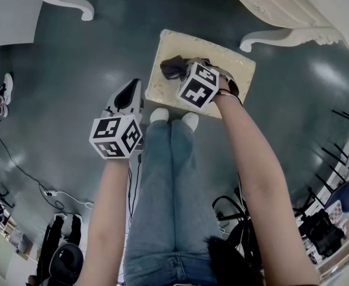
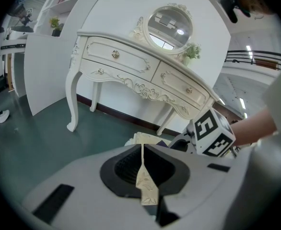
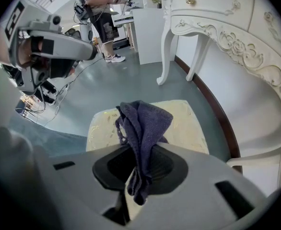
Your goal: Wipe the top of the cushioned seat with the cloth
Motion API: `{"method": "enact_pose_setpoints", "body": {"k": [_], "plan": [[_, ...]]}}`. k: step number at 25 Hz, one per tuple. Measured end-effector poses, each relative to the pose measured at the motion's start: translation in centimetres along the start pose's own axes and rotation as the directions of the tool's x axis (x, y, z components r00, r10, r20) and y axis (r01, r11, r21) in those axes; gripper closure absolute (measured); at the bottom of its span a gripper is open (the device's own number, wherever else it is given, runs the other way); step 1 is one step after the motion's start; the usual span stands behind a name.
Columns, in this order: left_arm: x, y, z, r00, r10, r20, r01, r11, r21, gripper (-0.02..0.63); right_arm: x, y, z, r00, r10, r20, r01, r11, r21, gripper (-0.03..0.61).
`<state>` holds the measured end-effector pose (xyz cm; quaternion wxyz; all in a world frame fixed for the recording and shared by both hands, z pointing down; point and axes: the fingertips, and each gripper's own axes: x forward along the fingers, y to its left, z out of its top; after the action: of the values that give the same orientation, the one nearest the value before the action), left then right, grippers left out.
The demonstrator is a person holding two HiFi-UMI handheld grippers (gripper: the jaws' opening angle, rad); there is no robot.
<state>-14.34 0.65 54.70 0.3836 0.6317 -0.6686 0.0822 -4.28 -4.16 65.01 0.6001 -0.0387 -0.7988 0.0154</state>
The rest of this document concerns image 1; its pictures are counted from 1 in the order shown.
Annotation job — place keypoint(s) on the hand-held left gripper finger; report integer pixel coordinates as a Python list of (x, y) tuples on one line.
[(112, 102), (139, 100)]

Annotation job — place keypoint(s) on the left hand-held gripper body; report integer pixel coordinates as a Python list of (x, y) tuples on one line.
[(109, 133)]

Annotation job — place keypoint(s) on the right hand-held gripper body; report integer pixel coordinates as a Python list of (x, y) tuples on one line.
[(198, 88)]

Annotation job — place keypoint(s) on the dark blue cloth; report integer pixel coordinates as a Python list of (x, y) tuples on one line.
[(171, 68)]

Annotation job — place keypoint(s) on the cream upholstered stool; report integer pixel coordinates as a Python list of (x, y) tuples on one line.
[(237, 70)]

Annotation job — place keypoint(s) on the person's right forearm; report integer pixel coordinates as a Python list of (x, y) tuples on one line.
[(252, 174)]

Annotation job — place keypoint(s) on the person's left forearm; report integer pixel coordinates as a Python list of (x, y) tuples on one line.
[(109, 219)]

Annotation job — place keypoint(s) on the white ornate dressing table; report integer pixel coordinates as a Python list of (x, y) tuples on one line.
[(296, 7)]

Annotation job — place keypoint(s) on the person's left white shoe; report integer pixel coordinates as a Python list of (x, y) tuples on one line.
[(159, 115)]

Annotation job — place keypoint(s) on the person's white shoe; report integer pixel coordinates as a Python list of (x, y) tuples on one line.
[(190, 120), (159, 115)]

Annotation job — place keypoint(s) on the thin wrist band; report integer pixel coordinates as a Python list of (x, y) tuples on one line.
[(229, 92)]

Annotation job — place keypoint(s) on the person's right white shoe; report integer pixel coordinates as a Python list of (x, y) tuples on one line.
[(190, 120)]

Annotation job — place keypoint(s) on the person's blue jeans legs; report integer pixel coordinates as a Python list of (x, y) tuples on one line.
[(168, 204)]

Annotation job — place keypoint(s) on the white cabinet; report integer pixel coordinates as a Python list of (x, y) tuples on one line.
[(10, 25)]

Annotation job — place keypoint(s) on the blue chair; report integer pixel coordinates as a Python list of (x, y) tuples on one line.
[(345, 195)]

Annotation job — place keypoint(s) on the black office chair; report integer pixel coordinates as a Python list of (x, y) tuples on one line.
[(323, 231)]

